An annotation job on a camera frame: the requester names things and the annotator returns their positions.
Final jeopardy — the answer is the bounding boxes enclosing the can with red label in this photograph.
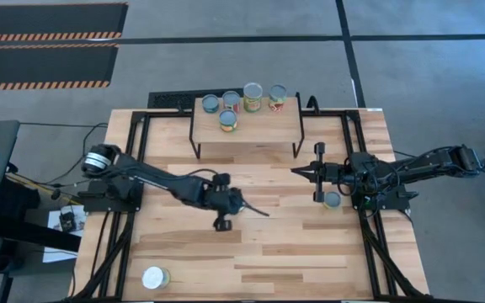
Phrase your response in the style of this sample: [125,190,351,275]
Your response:
[221,90,242,113]

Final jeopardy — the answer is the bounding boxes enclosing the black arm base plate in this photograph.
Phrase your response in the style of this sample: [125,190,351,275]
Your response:
[349,184,419,214]
[77,179,143,214]

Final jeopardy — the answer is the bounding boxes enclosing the black aluminium table frame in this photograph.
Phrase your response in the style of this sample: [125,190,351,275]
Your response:
[68,108,433,303]

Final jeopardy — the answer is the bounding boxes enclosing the black desk leg frame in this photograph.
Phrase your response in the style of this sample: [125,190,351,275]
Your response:
[0,176,83,253]

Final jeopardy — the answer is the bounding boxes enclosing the wooden shelf black metal legs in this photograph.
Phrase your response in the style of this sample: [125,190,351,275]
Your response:
[188,91,306,161]

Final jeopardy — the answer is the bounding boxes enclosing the short squat tin can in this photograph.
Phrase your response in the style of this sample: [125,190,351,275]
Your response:
[201,93,221,114]

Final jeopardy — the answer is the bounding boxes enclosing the tall can yellow-green label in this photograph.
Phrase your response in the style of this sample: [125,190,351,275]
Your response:
[242,82,264,114]

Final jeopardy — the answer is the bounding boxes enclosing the can orange green label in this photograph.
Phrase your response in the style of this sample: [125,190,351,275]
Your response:
[218,109,239,133]

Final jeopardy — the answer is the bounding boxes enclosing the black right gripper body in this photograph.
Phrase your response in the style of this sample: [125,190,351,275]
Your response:
[312,141,354,204]

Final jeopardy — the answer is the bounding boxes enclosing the small black device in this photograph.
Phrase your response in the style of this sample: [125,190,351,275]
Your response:
[58,211,77,233]

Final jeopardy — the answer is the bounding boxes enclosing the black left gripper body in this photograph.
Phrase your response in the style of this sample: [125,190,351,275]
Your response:
[202,172,247,233]

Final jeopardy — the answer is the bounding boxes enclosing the black mat orange hazard stripes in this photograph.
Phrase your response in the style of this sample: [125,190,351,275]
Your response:
[0,2,130,43]
[0,43,120,92]

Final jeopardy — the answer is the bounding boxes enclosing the white-lidded can yellow-green label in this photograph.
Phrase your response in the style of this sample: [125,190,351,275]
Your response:
[141,265,171,291]

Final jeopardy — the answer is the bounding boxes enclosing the mixed vegetables can white label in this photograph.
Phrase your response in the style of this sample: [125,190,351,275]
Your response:
[268,83,288,113]

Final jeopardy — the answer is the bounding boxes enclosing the black floor tape strip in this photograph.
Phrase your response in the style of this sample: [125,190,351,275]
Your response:
[334,0,367,109]

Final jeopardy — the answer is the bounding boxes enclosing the white paper sheet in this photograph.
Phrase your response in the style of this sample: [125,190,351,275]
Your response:
[41,208,88,264]

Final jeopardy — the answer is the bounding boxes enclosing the black perforated floor mat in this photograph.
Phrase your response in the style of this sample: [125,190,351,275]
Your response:
[147,88,244,111]

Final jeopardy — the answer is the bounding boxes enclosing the black floor cable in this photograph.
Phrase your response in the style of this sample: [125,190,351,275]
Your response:
[18,120,109,146]

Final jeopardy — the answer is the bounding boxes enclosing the black curved cable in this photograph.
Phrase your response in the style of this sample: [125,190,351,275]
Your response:
[306,95,322,115]

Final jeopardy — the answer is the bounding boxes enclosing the short can yellow label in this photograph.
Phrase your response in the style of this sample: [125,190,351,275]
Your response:
[323,191,343,210]

